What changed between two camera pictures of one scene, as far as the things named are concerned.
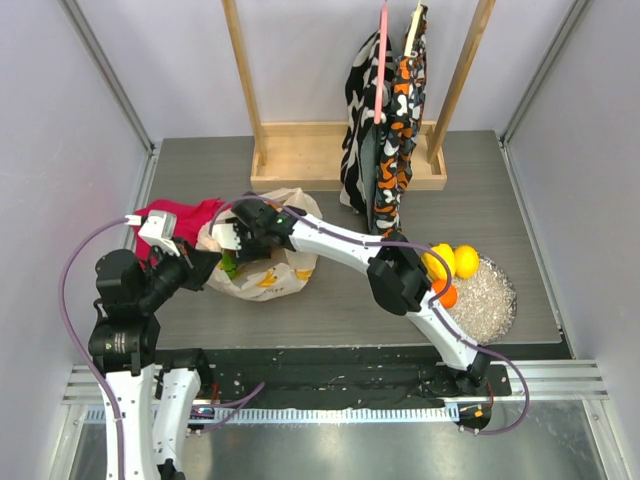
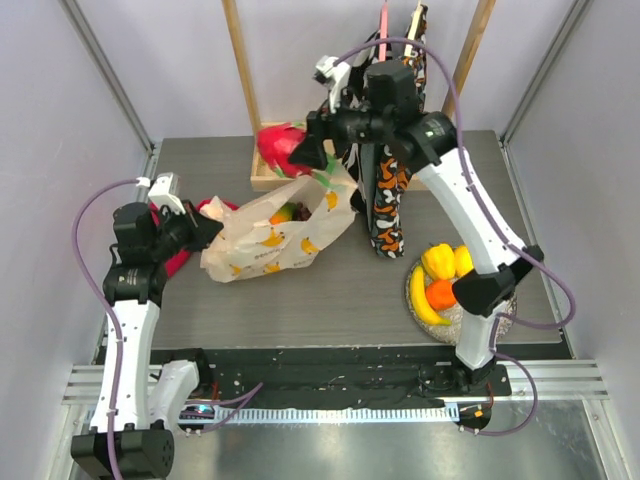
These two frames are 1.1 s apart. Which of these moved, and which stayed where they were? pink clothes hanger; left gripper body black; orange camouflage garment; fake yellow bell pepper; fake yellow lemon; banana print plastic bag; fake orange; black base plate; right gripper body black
Moved: right gripper body black; banana print plastic bag; left gripper body black
Stayed: fake orange; fake yellow bell pepper; fake yellow lemon; black base plate; pink clothes hanger; orange camouflage garment
